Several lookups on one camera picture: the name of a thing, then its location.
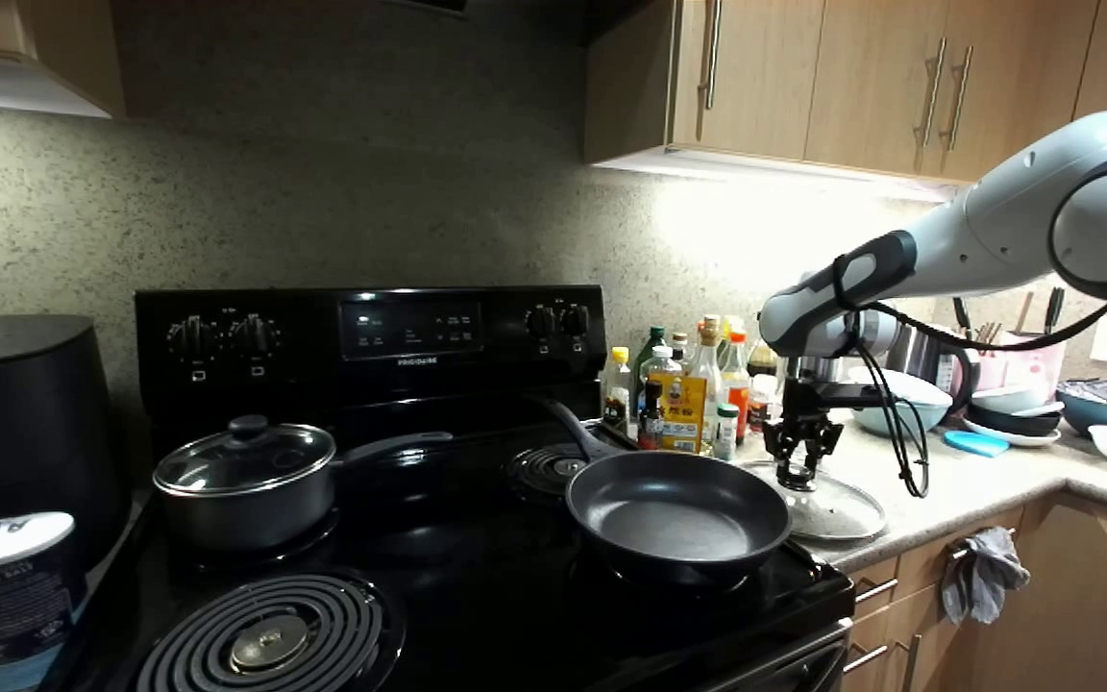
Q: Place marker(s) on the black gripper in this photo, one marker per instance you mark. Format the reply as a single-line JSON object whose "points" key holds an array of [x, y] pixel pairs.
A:
{"points": [[803, 430]]}

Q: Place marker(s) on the glass lid with black knob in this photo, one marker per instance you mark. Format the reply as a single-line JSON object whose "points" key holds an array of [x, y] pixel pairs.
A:
{"points": [[831, 512]]}

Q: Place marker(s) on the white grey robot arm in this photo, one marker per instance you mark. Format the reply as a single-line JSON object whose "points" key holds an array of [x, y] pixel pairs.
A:
{"points": [[1034, 212]]}

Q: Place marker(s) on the black frying pan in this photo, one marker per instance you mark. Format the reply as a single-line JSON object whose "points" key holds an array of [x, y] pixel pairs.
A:
{"points": [[669, 518]]}

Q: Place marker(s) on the black saucepan with glass lid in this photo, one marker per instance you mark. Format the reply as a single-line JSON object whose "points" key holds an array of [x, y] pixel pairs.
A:
{"points": [[259, 486]]}

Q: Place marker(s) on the green cap spice jar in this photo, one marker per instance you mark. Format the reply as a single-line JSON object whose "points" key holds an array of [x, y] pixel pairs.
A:
{"points": [[722, 433]]}

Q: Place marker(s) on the light blue stacked bowls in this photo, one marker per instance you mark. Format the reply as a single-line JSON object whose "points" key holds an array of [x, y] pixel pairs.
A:
{"points": [[917, 401]]}

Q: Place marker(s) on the yellow label oil bottle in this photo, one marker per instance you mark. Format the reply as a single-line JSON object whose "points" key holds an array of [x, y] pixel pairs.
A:
{"points": [[675, 407]]}

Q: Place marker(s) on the black electric kettle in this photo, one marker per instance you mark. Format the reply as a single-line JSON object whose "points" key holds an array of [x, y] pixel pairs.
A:
{"points": [[938, 362]]}

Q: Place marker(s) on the grey hanging dish towel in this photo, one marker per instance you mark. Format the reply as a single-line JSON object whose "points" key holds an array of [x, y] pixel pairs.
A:
{"points": [[980, 574]]}

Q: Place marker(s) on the stacked dark plates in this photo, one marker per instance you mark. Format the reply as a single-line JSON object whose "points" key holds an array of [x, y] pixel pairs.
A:
{"points": [[1018, 417]]}

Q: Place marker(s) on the lower cabinet drawers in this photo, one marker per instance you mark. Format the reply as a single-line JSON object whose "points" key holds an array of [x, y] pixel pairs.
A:
{"points": [[1050, 632]]}

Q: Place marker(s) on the upper wooden cabinets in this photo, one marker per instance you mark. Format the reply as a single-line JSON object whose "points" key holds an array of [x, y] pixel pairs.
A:
{"points": [[878, 87]]}

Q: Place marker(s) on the black electric stove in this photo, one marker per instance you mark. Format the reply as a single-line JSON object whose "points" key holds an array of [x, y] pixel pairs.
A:
{"points": [[438, 567]]}

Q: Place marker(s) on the black air fryer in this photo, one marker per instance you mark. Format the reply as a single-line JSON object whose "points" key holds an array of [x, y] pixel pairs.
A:
{"points": [[56, 430]]}

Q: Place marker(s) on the white lidded canister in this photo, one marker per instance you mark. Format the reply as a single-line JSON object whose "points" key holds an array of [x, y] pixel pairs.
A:
{"points": [[40, 597]]}

